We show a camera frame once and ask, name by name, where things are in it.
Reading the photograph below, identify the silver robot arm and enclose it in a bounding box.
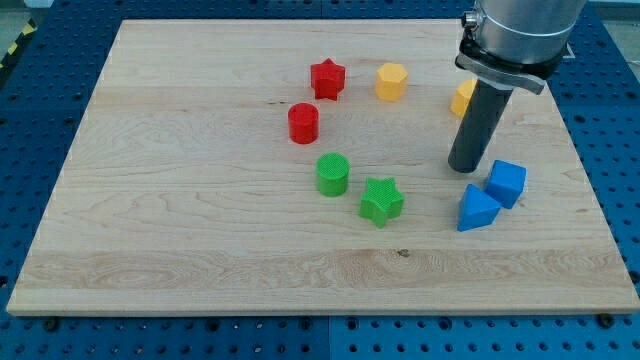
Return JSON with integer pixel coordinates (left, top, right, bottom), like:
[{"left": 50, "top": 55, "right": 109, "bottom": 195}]
[{"left": 455, "top": 0, "right": 586, "bottom": 94}]

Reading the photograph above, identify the light wooden board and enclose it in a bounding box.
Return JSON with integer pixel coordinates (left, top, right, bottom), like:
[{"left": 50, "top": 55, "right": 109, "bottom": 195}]
[{"left": 7, "top": 20, "right": 639, "bottom": 316}]

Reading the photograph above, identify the red cylinder block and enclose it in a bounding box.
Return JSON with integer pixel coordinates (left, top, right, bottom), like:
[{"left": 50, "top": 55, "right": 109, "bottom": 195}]
[{"left": 288, "top": 103, "right": 319, "bottom": 144}]

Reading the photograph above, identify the green cylinder block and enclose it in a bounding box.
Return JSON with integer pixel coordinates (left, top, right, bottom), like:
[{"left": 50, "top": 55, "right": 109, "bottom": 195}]
[{"left": 316, "top": 152, "right": 350, "bottom": 197}]

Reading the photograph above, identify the dark grey cylindrical pointer rod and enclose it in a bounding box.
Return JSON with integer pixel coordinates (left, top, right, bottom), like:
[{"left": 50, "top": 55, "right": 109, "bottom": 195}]
[{"left": 448, "top": 79, "right": 513, "bottom": 173}]

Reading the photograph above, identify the yellow block behind rod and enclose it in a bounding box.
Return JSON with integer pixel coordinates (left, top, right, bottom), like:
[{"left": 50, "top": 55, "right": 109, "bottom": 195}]
[{"left": 450, "top": 78, "right": 477, "bottom": 118}]

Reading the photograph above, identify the red star block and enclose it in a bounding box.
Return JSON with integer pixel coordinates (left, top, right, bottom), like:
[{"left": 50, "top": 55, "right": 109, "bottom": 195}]
[{"left": 310, "top": 58, "right": 346, "bottom": 101}]

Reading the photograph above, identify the blue triangle block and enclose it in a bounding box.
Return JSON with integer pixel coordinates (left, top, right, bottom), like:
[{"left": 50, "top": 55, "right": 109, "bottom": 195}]
[{"left": 457, "top": 184, "right": 502, "bottom": 232}]

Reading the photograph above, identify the yellow hexagon block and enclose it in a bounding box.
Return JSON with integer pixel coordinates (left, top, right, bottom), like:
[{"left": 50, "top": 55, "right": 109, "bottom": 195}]
[{"left": 374, "top": 63, "right": 408, "bottom": 102}]

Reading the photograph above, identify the blue cube block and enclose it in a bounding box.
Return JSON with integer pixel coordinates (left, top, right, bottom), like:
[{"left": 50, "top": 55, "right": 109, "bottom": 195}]
[{"left": 485, "top": 160, "right": 527, "bottom": 209}]

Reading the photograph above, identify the green star block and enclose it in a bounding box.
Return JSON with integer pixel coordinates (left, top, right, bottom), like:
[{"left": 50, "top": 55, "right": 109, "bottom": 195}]
[{"left": 359, "top": 177, "right": 404, "bottom": 228}]

